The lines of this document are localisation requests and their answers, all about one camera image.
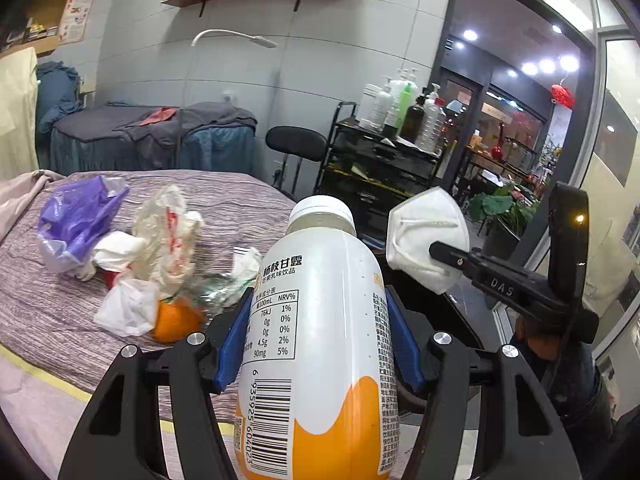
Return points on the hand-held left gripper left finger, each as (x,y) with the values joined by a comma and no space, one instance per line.
(232,345)

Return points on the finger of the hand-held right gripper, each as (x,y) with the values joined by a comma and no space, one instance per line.
(460,257)

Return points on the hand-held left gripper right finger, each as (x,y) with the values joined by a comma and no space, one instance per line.
(407,355)

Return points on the white face mask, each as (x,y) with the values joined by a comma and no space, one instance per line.
(420,230)

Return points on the clear plastic wrapper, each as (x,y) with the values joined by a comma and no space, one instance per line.
(215,292)

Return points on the orange fruit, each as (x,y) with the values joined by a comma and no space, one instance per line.
(175,322)

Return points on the white and orange drink bottle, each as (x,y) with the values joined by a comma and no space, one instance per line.
(320,310)

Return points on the small white plastic bag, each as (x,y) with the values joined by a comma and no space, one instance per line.
(125,310)

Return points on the white plastic bag red print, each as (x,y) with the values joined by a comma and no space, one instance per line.
(165,240)

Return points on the white tissue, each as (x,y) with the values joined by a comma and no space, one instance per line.
(120,250)

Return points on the purple plastic bag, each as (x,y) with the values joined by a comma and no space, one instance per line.
(75,215)

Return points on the person's right forearm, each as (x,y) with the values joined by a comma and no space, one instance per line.
(580,390)

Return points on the person's right hand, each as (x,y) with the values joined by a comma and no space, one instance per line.
(535,340)

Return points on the potted green plant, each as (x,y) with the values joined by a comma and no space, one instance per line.
(500,205)

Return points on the red vase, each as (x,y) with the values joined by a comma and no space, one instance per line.
(496,152)

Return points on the black mesh cart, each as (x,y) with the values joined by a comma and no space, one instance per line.
(370,160)

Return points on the clear bottle with red cap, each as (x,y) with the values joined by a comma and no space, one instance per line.
(431,127)

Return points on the small red wrapper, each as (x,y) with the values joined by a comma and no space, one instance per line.
(110,277)

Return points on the dark brown bottle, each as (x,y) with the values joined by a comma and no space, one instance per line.
(412,122)

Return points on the glass double door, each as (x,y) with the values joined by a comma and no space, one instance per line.
(465,105)

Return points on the green bottle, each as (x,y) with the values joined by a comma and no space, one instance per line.
(407,110)

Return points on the red hanging decoration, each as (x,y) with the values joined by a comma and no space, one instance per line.
(562,95)

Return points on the white pump bottle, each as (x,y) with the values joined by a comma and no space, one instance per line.
(384,107)

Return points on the pink knitted blanket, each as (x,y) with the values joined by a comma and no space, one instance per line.
(60,320)

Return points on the white jar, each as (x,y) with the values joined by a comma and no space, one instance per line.
(370,105)

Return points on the massage bed with grey cover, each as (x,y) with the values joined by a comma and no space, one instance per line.
(215,145)

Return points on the black stool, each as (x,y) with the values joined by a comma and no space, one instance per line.
(295,142)

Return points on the pink bed sheet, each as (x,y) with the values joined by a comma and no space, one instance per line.
(30,410)

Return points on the red cloth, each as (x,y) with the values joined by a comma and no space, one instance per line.
(157,116)

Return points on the pink cloth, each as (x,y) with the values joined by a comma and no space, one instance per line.
(20,195)

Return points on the blue cloth pile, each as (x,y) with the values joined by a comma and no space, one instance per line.
(55,95)

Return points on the white gooseneck lamp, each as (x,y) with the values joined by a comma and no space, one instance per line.
(235,35)

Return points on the cream cloth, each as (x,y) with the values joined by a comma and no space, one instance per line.
(17,110)

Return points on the dark grey door frame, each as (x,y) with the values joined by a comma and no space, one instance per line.
(582,110)

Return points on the wall poster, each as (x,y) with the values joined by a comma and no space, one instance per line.
(75,17)

